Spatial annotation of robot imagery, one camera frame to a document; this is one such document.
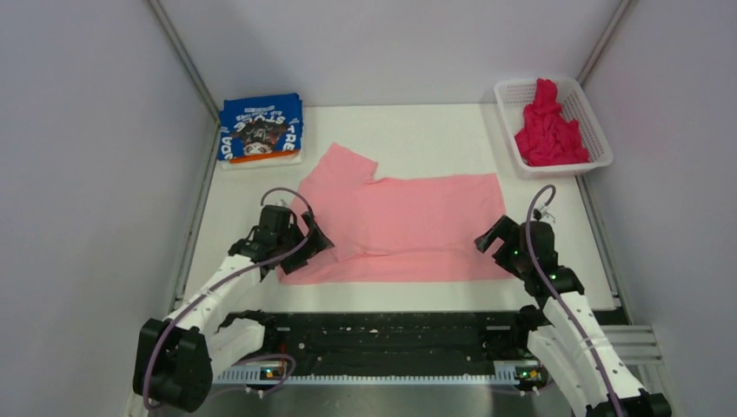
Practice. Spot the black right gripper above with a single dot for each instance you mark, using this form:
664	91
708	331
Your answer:
507	230

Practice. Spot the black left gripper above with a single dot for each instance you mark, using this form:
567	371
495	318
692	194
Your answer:
319	242

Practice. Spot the light pink t-shirt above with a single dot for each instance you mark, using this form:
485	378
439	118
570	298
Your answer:
396	230

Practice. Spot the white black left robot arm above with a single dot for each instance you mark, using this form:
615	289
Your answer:
179	357

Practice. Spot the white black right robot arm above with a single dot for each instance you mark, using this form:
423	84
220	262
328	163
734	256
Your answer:
560	329

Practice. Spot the folded white orange t-shirt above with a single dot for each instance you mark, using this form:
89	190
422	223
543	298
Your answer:
276	159

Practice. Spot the magenta t-shirt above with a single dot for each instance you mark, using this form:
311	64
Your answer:
546	137

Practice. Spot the white plastic laundry basket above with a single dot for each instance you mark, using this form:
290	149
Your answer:
513	95

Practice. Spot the folded blue printed t-shirt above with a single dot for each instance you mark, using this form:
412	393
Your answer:
260	125

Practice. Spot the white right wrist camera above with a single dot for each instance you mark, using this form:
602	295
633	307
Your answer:
543	215

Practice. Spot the aluminium rail frame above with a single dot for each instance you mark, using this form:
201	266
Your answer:
264	370

